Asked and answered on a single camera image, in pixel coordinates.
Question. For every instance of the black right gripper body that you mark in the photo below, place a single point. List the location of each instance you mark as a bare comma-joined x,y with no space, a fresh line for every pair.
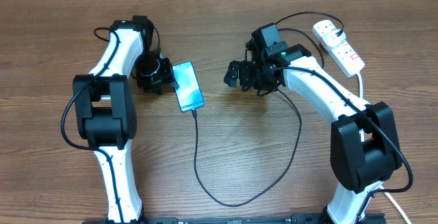
254,76

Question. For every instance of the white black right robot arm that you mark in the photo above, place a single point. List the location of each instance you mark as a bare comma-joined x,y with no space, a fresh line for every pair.
365,149

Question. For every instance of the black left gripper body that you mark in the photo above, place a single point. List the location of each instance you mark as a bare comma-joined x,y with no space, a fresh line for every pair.
149,70

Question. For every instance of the white power strip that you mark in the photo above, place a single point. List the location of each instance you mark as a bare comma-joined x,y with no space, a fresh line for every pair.
344,55

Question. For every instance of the blue Samsung Galaxy phone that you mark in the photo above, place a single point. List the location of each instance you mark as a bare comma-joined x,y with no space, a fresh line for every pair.
187,88

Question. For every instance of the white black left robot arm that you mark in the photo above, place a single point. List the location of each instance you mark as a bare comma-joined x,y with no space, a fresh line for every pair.
101,116

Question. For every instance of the white USB charger adapter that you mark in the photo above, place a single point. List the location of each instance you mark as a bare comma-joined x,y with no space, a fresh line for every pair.
333,39

